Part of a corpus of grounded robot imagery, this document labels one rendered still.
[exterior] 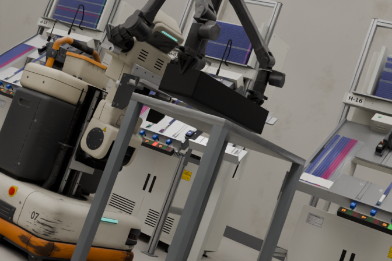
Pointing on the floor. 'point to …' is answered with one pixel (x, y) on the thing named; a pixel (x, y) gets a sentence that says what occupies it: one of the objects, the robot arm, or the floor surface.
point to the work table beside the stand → (179, 252)
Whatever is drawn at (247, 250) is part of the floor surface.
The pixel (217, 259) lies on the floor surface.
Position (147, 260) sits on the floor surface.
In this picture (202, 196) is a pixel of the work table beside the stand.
